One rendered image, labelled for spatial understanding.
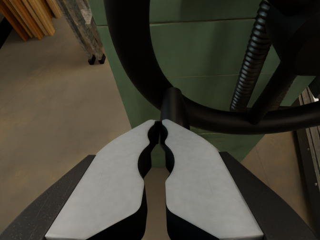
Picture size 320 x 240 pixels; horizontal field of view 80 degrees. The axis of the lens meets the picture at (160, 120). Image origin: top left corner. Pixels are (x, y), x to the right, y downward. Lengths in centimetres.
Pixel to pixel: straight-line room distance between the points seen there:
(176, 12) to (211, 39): 8
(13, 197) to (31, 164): 16
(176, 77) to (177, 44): 8
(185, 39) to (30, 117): 111
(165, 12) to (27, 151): 103
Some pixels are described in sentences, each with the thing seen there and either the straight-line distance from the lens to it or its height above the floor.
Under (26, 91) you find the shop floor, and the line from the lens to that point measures 149.
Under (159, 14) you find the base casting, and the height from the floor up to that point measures 73.
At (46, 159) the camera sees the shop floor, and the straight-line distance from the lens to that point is 113.
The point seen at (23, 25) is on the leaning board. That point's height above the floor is 10.
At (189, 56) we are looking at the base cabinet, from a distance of 39.
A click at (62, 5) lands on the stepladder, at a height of 38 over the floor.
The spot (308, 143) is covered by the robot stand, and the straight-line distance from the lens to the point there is 101.
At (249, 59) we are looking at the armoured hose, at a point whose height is 73.
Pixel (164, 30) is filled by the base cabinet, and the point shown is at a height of 70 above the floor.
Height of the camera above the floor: 89
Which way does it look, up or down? 58 degrees down
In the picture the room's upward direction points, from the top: 5 degrees counter-clockwise
